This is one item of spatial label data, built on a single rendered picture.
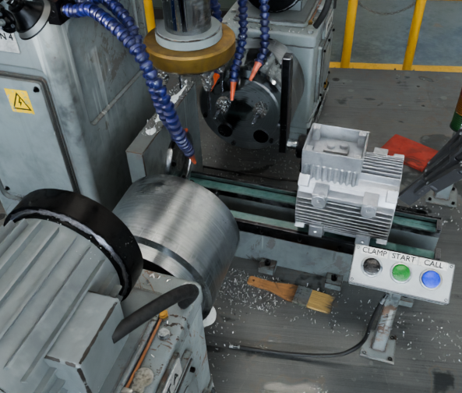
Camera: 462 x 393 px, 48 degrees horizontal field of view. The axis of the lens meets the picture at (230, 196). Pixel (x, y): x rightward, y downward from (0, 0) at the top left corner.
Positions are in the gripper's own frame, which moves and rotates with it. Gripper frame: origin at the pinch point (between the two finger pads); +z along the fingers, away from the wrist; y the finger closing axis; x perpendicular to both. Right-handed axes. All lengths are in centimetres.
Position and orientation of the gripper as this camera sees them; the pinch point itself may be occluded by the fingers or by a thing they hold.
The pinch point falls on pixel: (416, 189)
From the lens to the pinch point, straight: 106.7
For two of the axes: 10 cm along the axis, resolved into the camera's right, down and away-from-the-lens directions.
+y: -3.1, 6.4, -7.0
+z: -4.5, 5.5, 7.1
